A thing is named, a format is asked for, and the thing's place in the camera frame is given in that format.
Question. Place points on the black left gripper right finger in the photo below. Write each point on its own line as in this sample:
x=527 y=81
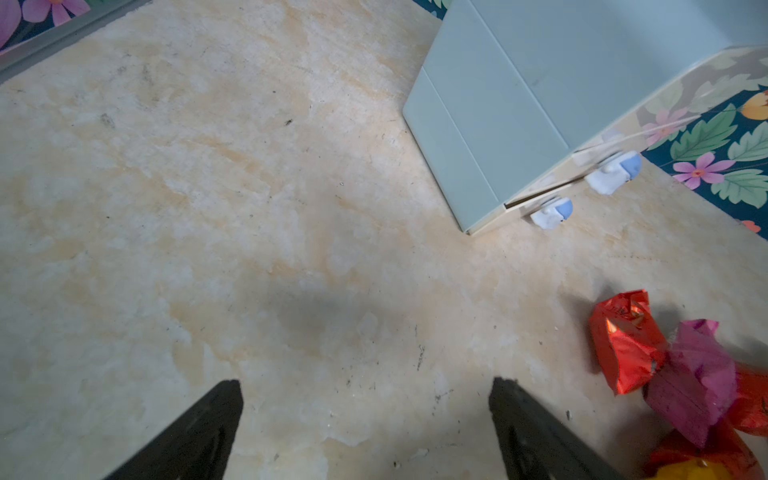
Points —
x=534 y=444

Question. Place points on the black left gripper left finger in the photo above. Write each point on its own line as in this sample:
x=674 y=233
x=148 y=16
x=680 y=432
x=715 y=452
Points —
x=197 y=445

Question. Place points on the red foil tea bag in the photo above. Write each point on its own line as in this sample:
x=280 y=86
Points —
x=724 y=449
x=748 y=412
x=629 y=345

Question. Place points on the yellow foil tea bag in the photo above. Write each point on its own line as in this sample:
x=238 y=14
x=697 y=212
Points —
x=697 y=469

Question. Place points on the magenta foil tea bag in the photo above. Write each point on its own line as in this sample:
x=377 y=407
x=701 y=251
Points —
x=697 y=384

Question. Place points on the pale blue mini drawer cabinet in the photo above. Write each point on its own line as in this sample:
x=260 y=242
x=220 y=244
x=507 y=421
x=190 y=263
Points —
x=519 y=104

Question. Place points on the aluminium cage frame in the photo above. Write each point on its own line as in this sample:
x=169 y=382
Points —
x=27 y=53

